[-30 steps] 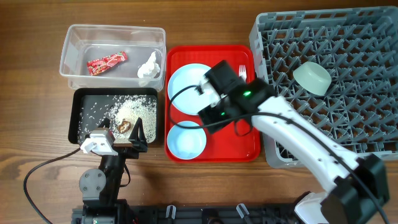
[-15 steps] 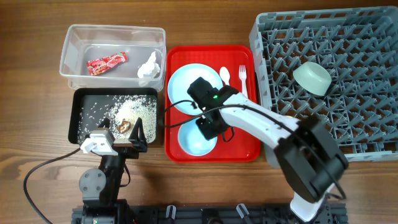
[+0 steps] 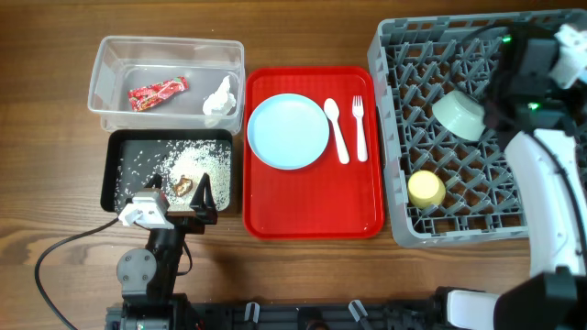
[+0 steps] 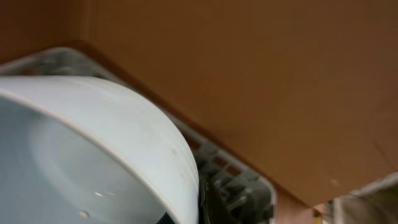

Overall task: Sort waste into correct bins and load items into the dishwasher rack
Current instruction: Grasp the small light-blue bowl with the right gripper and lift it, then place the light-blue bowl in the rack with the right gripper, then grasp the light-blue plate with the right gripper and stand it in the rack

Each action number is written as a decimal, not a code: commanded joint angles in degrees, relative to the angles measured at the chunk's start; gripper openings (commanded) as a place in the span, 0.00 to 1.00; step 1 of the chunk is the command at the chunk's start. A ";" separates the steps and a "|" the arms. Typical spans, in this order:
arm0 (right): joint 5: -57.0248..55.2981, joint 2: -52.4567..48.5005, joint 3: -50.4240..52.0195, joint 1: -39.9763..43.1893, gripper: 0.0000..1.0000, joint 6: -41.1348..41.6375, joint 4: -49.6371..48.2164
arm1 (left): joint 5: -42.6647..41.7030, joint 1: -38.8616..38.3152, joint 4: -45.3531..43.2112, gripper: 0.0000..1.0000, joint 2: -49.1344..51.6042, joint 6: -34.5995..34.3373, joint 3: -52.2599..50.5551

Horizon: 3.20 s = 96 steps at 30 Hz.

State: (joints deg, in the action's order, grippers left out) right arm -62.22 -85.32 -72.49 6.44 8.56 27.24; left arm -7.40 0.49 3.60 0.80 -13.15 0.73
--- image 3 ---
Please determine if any mint green bowl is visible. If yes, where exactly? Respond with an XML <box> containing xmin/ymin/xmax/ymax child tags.
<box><xmin>432</xmin><ymin>90</ymin><xmax>485</xmax><ymax>141</ymax></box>

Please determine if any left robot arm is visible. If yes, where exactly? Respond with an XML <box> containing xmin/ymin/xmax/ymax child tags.
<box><xmin>105</xmin><ymin>174</ymin><xmax>218</xmax><ymax>330</ymax></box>

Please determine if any light blue plate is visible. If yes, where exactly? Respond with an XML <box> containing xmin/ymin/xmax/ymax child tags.
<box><xmin>247</xmin><ymin>93</ymin><xmax>330</xmax><ymax>171</ymax></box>

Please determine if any black waste tray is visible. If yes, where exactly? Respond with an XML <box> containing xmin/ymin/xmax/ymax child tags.
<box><xmin>100</xmin><ymin>129</ymin><xmax>232</xmax><ymax>214</ymax></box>

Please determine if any white plastic fork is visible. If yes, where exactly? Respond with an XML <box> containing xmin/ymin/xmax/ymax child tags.
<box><xmin>352</xmin><ymin>95</ymin><xmax>368</xmax><ymax>162</ymax></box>

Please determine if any clear plastic bin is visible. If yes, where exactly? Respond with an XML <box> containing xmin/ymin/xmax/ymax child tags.
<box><xmin>87</xmin><ymin>36</ymin><xmax>246</xmax><ymax>135</ymax></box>

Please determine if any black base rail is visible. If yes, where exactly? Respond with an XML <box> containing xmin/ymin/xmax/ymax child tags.
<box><xmin>105</xmin><ymin>300</ymin><xmax>513</xmax><ymax>330</ymax></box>

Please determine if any brown food scrap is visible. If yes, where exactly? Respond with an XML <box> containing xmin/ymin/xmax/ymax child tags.
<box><xmin>173</xmin><ymin>175</ymin><xmax>194</xmax><ymax>197</ymax></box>

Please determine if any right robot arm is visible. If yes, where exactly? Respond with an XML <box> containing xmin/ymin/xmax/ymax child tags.
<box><xmin>444</xmin><ymin>22</ymin><xmax>586</xmax><ymax>329</ymax></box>

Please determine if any red ketchup sachet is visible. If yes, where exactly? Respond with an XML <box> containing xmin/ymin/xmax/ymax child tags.
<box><xmin>127</xmin><ymin>76</ymin><xmax>189</xmax><ymax>112</ymax></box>

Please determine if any white rice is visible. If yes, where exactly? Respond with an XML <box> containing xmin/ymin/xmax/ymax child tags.
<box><xmin>114</xmin><ymin>139</ymin><xmax>231</xmax><ymax>213</ymax></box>

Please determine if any yellow cup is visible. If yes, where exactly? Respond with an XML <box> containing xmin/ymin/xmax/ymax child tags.
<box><xmin>407</xmin><ymin>170</ymin><xmax>446</xmax><ymax>209</ymax></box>

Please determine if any white napkin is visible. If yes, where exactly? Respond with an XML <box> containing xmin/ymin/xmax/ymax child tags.
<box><xmin>203</xmin><ymin>75</ymin><xmax>237</xmax><ymax>116</ymax></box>

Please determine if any white plastic spoon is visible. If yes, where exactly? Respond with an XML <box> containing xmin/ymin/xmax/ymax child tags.
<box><xmin>324</xmin><ymin>98</ymin><xmax>349</xmax><ymax>164</ymax></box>

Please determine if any grey dishwasher rack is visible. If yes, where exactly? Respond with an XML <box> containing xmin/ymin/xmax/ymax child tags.
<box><xmin>367</xmin><ymin>9</ymin><xmax>586</xmax><ymax>248</ymax></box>

